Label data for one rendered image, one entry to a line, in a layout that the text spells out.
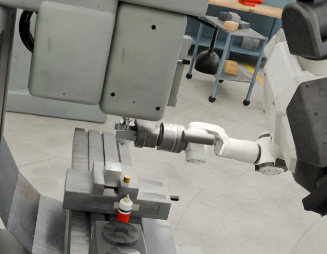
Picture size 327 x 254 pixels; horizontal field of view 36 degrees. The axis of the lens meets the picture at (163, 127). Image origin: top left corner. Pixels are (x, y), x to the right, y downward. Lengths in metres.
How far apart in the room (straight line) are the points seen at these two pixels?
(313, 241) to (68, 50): 0.74
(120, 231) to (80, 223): 0.35
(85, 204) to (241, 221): 2.15
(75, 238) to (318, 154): 0.80
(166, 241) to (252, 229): 1.92
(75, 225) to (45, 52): 0.57
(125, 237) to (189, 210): 2.37
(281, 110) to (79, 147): 1.13
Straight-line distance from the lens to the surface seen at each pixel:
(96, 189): 1.63
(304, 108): 1.07
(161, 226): 1.83
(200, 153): 1.54
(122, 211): 1.60
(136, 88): 1.37
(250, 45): 7.95
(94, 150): 2.06
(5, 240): 1.84
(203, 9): 1.32
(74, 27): 1.29
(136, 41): 1.33
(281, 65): 1.11
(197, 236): 3.37
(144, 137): 1.48
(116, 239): 1.24
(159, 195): 1.71
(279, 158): 1.60
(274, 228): 3.74
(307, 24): 1.00
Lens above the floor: 1.85
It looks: 23 degrees down
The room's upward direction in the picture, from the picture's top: 14 degrees clockwise
